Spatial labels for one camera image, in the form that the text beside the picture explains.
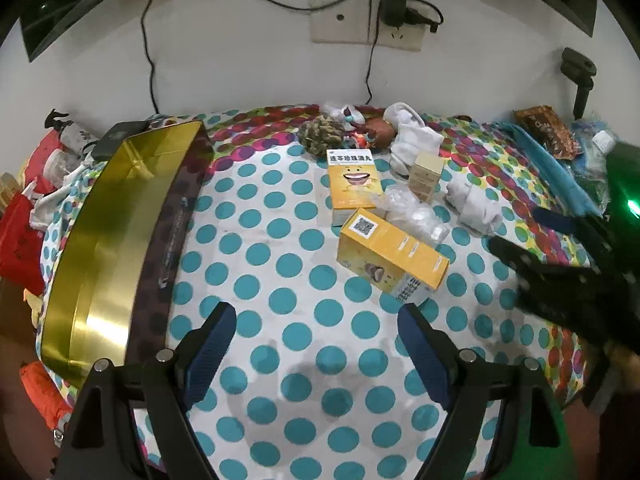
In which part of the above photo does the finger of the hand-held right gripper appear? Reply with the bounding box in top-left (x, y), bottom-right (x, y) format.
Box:
top-left (531, 207), bottom-right (626, 273)
top-left (487, 236), bottom-right (640, 356)

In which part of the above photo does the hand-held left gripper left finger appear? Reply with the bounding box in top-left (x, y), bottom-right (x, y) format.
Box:
top-left (52, 301), bottom-right (238, 480)

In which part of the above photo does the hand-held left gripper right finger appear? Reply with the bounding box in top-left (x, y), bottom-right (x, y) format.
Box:
top-left (397, 302), bottom-right (576, 480)

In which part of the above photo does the white sock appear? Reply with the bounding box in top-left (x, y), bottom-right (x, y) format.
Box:
top-left (384, 102), bottom-right (443, 178)
top-left (445, 177), bottom-right (505, 237)

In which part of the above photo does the yellow box with cup picture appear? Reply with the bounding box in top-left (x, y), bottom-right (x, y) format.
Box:
top-left (336, 207), bottom-right (451, 306)

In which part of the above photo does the small beige box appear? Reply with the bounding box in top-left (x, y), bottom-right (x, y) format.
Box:
top-left (407, 152), bottom-right (446, 204)

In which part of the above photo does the clear plastic bag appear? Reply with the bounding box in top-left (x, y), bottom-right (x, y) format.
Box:
top-left (382, 185), bottom-right (451, 248)

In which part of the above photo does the gold tin box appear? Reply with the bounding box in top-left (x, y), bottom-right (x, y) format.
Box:
top-left (37, 120), bottom-right (216, 391)

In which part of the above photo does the yellow box with smiling face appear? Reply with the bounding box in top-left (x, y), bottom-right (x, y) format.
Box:
top-left (326, 149), bottom-right (385, 226)

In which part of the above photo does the brown plush toy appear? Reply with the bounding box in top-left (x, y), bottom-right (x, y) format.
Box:
top-left (356, 117), bottom-right (398, 151)

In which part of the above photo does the small clear plastic wrapper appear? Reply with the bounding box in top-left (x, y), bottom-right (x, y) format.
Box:
top-left (320, 101), bottom-right (357, 123)

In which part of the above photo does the person's right hand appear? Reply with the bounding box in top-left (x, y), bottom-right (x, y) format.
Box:
top-left (614, 345), bottom-right (640, 381)

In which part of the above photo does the clear plastic packaging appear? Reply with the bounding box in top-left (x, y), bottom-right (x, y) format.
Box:
top-left (570, 117), bottom-right (618, 171)

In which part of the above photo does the blue cloth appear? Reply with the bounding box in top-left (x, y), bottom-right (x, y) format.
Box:
top-left (492, 121), bottom-right (606, 218)

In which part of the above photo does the brown snack packet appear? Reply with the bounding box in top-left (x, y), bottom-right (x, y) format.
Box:
top-left (514, 105), bottom-right (583, 161)

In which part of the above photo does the polka-dot tablecloth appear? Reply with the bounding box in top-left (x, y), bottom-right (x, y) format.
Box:
top-left (37, 105), bottom-right (616, 480)

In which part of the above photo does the orange jacket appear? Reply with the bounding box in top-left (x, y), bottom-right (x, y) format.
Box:
top-left (20, 362), bottom-right (73, 431)

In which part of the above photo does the red gift bag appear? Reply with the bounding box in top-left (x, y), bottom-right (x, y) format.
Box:
top-left (0, 192), bottom-right (48, 296)

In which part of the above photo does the white cloth bag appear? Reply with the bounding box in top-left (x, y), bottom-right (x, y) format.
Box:
top-left (30, 180), bottom-right (71, 226)

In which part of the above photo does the black set-top box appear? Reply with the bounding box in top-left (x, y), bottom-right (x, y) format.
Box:
top-left (92, 121), bottom-right (151, 161)

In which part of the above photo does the clear plastic jar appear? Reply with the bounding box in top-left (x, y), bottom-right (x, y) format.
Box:
top-left (50, 152), bottom-right (83, 181)

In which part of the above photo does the white spray bottle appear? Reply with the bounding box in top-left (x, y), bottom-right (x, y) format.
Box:
top-left (44, 108), bottom-right (101, 156)

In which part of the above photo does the pink-red bag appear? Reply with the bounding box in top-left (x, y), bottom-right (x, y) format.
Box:
top-left (22, 130), bottom-right (68, 186)

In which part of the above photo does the black charger adapter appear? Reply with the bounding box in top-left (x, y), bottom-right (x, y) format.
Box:
top-left (377, 0), bottom-right (408, 28)

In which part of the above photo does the thin black charger cable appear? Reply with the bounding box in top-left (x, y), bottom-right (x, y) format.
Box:
top-left (354, 0), bottom-right (445, 106)

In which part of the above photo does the wall socket plate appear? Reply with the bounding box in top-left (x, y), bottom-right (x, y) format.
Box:
top-left (310, 0), bottom-right (428, 52)

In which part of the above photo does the black television power cable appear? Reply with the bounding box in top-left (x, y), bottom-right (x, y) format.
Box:
top-left (141, 0), bottom-right (163, 116)

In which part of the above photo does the black wall television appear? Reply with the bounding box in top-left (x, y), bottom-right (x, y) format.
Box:
top-left (20, 0), bottom-right (601, 63)

